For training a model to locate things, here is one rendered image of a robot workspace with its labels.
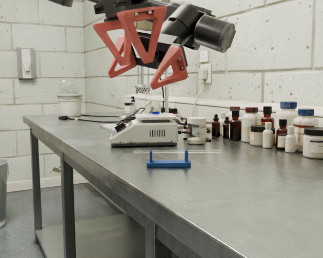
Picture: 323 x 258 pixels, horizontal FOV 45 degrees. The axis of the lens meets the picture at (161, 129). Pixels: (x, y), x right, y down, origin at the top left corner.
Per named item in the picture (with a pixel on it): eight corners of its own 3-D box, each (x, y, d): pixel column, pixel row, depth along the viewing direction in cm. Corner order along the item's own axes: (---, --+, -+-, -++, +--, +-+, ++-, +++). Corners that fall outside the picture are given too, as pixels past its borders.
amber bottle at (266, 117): (267, 138, 128) (268, 105, 127) (276, 140, 124) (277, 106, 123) (256, 139, 126) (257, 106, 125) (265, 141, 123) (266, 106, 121)
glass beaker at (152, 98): (165, 115, 120) (164, 89, 119) (154, 117, 116) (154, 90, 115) (149, 114, 124) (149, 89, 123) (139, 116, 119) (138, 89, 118)
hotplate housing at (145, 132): (109, 147, 112) (109, 120, 111) (111, 141, 125) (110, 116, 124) (185, 146, 114) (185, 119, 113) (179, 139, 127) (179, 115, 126)
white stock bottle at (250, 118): (237, 141, 123) (238, 107, 121) (248, 139, 127) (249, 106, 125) (253, 143, 118) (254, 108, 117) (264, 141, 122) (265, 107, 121)
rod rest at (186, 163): (146, 167, 86) (146, 151, 86) (146, 164, 90) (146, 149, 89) (191, 167, 86) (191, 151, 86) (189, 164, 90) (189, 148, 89)
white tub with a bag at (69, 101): (85, 116, 211) (84, 77, 208) (58, 117, 206) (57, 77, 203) (81, 114, 224) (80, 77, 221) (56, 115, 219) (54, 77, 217)
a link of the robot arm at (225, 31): (187, 45, 86) (200, 6, 83) (234, 63, 82) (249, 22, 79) (162, 42, 76) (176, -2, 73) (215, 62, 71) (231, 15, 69)
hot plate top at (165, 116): (136, 120, 113) (136, 116, 113) (135, 116, 125) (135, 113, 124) (177, 119, 114) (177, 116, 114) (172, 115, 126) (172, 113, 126)
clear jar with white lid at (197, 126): (183, 144, 118) (183, 117, 117) (192, 141, 123) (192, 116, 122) (201, 145, 115) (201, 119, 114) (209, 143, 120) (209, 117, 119)
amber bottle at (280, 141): (273, 148, 110) (274, 119, 109) (284, 147, 111) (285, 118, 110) (279, 150, 107) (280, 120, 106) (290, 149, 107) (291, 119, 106)
